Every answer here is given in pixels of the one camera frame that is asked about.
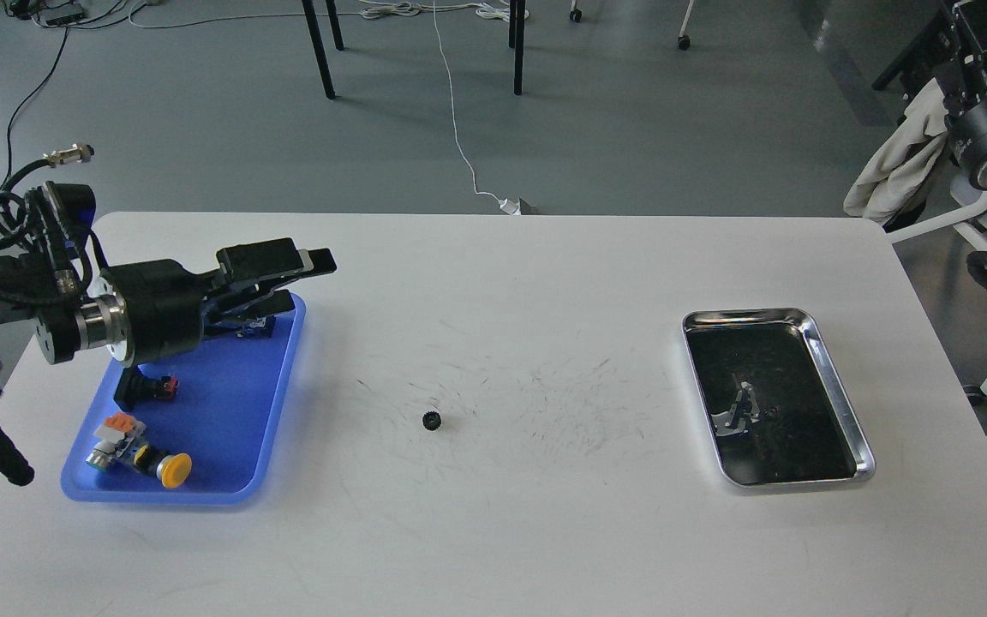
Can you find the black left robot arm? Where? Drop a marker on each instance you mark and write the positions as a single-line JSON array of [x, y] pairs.
[[54, 273]]

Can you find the black table leg left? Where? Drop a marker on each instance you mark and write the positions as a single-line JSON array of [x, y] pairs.
[[318, 43]]

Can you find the white power adapter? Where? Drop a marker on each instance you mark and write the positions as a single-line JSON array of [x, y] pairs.
[[516, 207]]

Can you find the black square push button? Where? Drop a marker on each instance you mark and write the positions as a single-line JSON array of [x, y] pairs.
[[134, 387]]

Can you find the yellow push button switch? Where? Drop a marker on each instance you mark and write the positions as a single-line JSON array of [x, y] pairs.
[[122, 439]]

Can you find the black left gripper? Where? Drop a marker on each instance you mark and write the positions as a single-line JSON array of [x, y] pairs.
[[145, 311]]

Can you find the red push button switch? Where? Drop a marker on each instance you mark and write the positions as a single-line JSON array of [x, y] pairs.
[[263, 327]]

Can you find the black table leg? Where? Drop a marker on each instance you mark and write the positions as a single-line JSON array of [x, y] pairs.
[[318, 43], [517, 20]]

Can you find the black table leg right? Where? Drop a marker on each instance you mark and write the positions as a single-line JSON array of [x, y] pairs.
[[517, 20]]

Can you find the white chair with beige cloth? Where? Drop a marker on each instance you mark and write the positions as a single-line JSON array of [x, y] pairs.
[[893, 186]]

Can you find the blue plastic tray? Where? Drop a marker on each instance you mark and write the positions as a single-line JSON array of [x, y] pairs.
[[225, 416]]

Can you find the small black gear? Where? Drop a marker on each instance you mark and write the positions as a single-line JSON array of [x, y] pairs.
[[432, 420]]

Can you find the silver metal tray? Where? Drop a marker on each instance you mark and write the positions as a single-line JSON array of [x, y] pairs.
[[777, 413]]

